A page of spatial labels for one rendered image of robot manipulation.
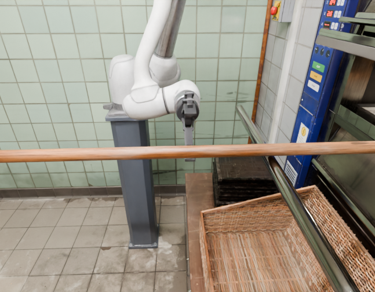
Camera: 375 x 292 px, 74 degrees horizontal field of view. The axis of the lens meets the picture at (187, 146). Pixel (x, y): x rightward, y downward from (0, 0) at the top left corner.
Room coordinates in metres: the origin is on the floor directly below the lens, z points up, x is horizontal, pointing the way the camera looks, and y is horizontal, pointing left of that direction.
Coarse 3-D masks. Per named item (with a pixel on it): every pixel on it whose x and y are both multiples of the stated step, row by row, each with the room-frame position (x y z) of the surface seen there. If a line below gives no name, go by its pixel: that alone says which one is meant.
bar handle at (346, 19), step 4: (340, 20) 0.81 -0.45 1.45; (344, 20) 0.79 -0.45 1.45; (348, 20) 0.77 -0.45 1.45; (352, 20) 0.76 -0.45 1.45; (356, 20) 0.74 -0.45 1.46; (360, 20) 0.73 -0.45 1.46; (364, 20) 0.71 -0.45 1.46; (368, 20) 0.70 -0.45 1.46; (372, 20) 0.68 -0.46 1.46; (360, 24) 0.73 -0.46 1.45; (364, 24) 0.71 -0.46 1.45; (368, 24) 0.69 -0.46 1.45; (372, 24) 0.68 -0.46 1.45; (356, 28) 0.73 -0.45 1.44; (360, 28) 0.72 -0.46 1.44; (356, 32) 0.72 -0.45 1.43; (360, 32) 0.72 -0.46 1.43
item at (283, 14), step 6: (276, 0) 1.47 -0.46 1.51; (282, 0) 1.40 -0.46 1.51; (288, 0) 1.40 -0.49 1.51; (294, 0) 1.40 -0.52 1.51; (276, 6) 1.45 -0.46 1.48; (282, 6) 1.40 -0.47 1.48; (288, 6) 1.40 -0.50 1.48; (276, 12) 1.43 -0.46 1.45; (282, 12) 1.40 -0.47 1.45; (288, 12) 1.40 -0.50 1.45; (276, 18) 1.42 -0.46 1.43; (282, 18) 1.40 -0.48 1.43; (288, 18) 1.40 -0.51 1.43
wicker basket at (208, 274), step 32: (320, 192) 0.75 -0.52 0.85; (224, 224) 0.77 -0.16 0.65; (256, 224) 0.78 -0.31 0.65; (288, 224) 0.79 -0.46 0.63; (224, 256) 0.66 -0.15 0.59; (256, 256) 0.66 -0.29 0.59; (288, 256) 0.66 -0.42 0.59; (352, 256) 0.50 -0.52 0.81; (224, 288) 0.53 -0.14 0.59; (256, 288) 0.53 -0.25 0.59; (288, 288) 0.53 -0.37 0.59; (320, 288) 0.51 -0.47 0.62
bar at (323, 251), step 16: (240, 112) 0.79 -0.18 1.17; (256, 128) 0.67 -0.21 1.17; (272, 160) 0.49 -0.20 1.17; (272, 176) 0.44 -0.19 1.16; (288, 192) 0.38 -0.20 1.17; (304, 208) 0.33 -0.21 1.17; (304, 224) 0.30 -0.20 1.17; (320, 240) 0.26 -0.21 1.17; (320, 256) 0.24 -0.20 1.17; (336, 256) 0.23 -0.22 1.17; (336, 272) 0.21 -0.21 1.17; (336, 288) 0.19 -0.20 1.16; (352, 288) 0.19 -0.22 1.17
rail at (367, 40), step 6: (324, 30) 0.81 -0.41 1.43; (330, 30) 0.78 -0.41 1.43; (330, 36) 0.77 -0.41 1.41; (336, 36) 0.74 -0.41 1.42; (342, 36) 0.71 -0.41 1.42; (348, 36) 0.69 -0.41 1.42; (354, 36) 0.67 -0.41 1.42; (360, 36) 0.64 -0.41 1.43; (366, 36) 0.62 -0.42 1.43; (372, 36) 0.62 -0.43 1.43; (354, 42) 0.66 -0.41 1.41; (360, 42) 0.64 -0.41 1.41; (366, 42) 0.61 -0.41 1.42; (372, 42) 0.60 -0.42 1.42
